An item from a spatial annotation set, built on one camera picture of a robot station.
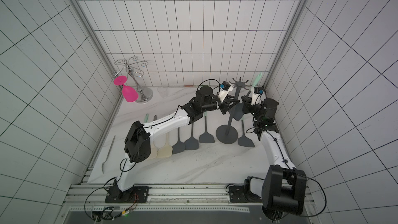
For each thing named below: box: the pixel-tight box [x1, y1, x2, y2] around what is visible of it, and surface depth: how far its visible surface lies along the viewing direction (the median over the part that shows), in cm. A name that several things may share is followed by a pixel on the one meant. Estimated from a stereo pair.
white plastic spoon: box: [101, 135, 116, 174], surface depth 83 cm
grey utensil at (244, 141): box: [237, 117, 255, 148], surface depth 92 cm
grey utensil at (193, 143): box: [184, 122, 199, 150], surface depth 91 cm
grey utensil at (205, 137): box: [199, 112, 215, 143], surface depth 94 cm
